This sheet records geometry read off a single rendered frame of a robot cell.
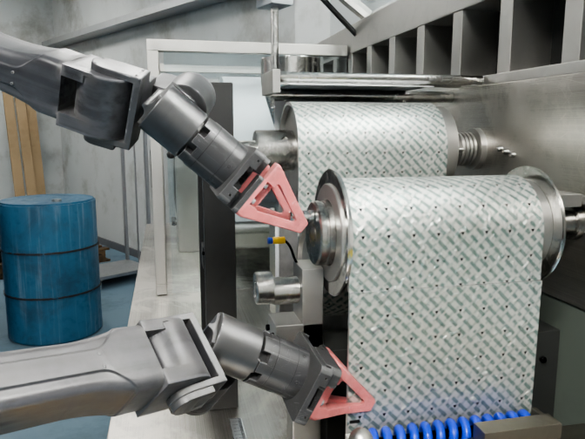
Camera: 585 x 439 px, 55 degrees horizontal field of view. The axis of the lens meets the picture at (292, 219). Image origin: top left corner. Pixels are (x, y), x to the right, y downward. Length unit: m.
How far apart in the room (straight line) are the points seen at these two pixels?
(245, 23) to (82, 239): 1.98
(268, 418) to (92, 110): 0.59
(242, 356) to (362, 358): 0.14
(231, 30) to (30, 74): 4.02
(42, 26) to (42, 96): 7.36
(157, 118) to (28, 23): 7.37
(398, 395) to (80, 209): 3.30
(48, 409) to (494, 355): 0.48
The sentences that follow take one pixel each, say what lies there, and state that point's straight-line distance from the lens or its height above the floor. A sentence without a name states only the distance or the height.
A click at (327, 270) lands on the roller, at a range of 0.67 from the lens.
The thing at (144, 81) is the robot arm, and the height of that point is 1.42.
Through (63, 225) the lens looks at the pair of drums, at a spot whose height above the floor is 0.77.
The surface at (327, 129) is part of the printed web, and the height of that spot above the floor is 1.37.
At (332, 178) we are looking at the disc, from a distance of 0.64.
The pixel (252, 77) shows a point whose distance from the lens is 1.62.
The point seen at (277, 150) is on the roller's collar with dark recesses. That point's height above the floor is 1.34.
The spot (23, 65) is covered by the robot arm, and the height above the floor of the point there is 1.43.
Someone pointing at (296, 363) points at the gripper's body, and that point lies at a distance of 0.60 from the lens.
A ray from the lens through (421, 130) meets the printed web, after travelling 0.89.
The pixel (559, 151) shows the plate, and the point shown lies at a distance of 0.84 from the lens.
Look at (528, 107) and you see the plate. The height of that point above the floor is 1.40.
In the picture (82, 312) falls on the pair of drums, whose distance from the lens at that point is 3.95.
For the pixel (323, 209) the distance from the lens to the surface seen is 0.63.
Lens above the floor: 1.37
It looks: 9 degrees down
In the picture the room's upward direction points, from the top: straight up
